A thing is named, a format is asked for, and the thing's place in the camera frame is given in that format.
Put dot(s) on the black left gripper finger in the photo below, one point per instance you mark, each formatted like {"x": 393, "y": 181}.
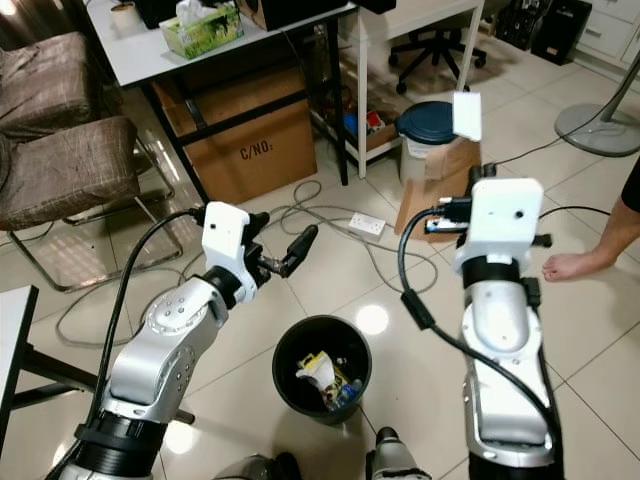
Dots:
{"x": 300, "y": 248}

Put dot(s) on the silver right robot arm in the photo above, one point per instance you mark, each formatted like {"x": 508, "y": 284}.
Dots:
{"x": 500, "y": 360}

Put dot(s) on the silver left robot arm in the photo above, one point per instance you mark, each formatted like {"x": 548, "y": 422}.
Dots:
{"x": 165, "y": 345}

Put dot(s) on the white bin with blue lid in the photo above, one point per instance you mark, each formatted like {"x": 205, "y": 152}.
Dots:
{"x": 424, "y": 125}

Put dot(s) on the black round trash bin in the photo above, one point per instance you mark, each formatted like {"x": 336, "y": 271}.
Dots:
{"x": 290, "y": 390}

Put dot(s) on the person's bare hand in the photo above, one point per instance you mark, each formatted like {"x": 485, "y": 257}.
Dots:
{"x": 575, "y": 266}

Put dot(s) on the brown flat cardboard piece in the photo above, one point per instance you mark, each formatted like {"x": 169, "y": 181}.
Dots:
{"x": 422, "y": 205}

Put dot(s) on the white paper card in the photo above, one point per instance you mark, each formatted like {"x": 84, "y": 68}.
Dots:
{"x": 467, "y": 116}

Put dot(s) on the white power strip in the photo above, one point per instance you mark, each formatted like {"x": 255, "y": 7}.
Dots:
{"x": 367, "y": 224}

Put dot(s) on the brown cardboard box with print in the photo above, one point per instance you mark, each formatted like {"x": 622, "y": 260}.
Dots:
{"x": 250, "y": 145}

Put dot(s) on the grey round fan base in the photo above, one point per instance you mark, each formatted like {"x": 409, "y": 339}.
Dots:
{"x": 600, "y": 128}

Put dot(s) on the white yellow crumpled wrapper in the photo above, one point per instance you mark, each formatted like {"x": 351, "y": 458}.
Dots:
{"x": 317, "y": 372}

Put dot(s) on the black office chair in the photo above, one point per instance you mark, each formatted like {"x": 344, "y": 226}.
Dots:
{"x": 435, "y": 50}

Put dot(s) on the black equipment case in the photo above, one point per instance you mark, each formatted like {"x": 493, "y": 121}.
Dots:
{"x": 555, "y": 30}

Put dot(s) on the brown cushioned metal chair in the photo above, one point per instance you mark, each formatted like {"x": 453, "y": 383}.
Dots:
{"x": 70, "y": 170}
{"x": 50, "y": 85}

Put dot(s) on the white drawer cabinet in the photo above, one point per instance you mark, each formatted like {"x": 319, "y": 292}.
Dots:
{"x": 610, "y": 28}

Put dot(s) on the robot left leg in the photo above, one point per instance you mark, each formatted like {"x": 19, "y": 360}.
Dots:
{"x": 260, "y": 468}

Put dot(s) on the robot leg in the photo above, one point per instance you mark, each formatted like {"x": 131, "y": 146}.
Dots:
{"x": 260, "y": 468}
{"x": 395, "y": 458}

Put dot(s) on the robot right leg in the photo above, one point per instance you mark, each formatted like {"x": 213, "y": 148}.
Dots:
{"x": 395, "y": 458}

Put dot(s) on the green tissue box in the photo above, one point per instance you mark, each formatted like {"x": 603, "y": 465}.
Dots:
{"x": 202, "y": 32}

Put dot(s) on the white table with black legs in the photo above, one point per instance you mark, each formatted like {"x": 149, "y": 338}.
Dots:
{"x": 135, "y": 55}

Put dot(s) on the white paper cup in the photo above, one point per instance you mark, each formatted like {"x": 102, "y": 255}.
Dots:
{"x": 126, "y": 18}

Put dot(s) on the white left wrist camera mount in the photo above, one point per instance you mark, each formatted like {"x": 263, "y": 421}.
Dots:
{"x": 225, "y": 235}

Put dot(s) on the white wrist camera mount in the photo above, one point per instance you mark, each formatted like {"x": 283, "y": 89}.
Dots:
{"x": 225, "y": 235}
{"x": 500, "y": 222}

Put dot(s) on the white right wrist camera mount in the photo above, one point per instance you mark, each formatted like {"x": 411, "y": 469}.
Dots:
{"x": 500, "y": 222}

